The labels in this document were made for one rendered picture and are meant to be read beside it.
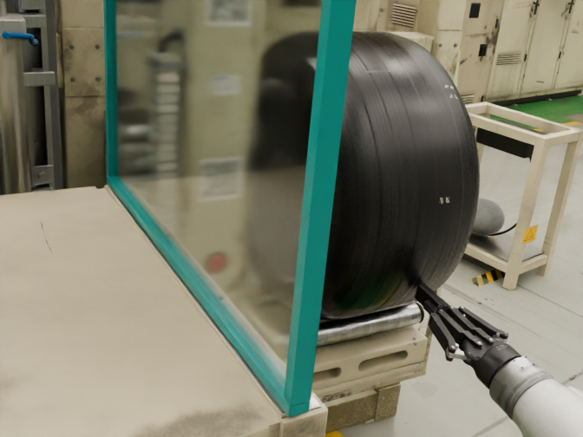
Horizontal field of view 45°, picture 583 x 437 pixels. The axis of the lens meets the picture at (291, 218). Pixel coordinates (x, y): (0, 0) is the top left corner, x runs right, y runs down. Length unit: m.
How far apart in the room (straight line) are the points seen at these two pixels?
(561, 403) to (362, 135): 0.50
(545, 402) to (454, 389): 1.81
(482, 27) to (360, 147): 5.01
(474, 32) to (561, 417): 5.13
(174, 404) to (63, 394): 0.09
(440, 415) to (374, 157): 1.73
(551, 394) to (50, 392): 0.73
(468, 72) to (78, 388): 5.65
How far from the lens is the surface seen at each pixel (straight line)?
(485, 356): 1.18
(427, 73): 1.28
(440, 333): 1.22
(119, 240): 0.86
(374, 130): 1.15
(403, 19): 5.78
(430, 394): 2.85
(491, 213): 3.87
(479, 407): 2.85
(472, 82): 6.19
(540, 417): 1.10
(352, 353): 1.41
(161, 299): 0.73
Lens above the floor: 1.63
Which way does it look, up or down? 23 degrees down
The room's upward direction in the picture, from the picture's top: 5 degrees clockwise
